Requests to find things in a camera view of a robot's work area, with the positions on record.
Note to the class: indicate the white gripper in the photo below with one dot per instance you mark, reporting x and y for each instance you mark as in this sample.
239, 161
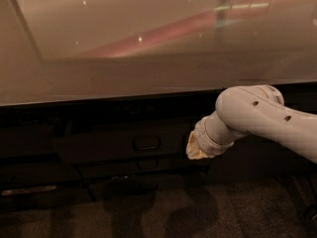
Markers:
202, 137

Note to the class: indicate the dark drawer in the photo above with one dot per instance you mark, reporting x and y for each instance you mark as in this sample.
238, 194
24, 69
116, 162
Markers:
143, 184
138, 166
37, 173
26, 141
124, 141
46, 199

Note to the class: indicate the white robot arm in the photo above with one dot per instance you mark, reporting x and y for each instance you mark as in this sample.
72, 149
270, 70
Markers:
253, 110

